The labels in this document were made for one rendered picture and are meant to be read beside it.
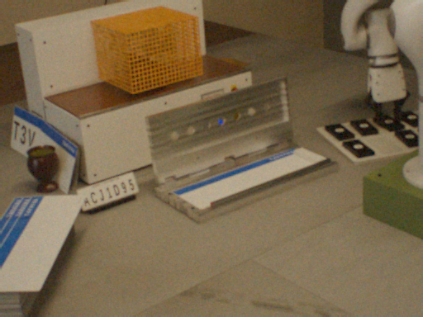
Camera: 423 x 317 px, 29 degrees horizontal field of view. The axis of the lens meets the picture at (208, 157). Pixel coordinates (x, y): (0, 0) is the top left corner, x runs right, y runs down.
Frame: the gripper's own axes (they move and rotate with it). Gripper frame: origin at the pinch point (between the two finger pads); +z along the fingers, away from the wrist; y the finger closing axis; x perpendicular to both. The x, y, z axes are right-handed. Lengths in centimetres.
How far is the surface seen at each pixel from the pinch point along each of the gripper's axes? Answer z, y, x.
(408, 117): 1.3, 6.5, 0.1
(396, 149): 5.8, -7.5, -15.7
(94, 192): 1, -90, -12
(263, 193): 7, -50, -25
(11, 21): -40, -87, 162
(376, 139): 4.0, -8.3, -6.8
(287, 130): -2.6, -33.1, -2.9
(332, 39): -2, 95, 227
